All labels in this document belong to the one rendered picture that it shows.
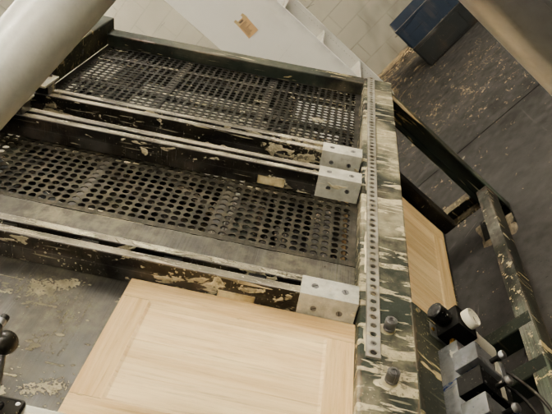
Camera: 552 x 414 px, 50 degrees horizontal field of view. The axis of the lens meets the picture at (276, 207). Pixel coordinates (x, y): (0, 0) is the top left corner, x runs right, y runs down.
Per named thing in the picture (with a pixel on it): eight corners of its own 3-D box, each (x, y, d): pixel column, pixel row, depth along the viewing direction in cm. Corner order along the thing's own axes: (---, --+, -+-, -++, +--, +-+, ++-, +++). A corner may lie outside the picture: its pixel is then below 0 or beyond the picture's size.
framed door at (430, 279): (469, 401, 178) (475, 397, 177) (335, 295, 164) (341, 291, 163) (439, 236, 254) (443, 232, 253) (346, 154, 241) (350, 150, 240)
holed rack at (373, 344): (380, 361, 114) (381, 358, 113) (365, 357, 114) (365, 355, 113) (374, 79, 254) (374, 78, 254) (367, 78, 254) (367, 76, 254)
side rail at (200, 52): (357, 108, 253) (363, 83, 247) (107, 58, 257) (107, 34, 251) (358, 101, 260) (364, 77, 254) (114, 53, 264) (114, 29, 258)
